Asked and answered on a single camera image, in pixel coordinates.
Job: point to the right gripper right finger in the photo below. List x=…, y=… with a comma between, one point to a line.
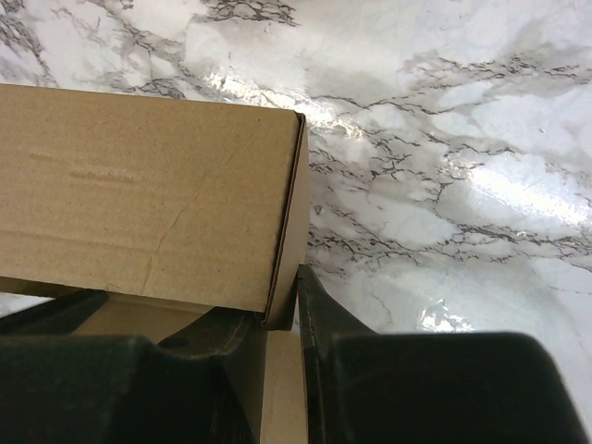
x=364, y=387

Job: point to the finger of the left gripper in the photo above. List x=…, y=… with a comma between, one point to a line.
x=60, y=316

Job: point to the brown cardboard box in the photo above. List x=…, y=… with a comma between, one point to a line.
x=174, y=208

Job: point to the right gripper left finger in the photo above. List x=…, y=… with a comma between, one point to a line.
x=202, y=384

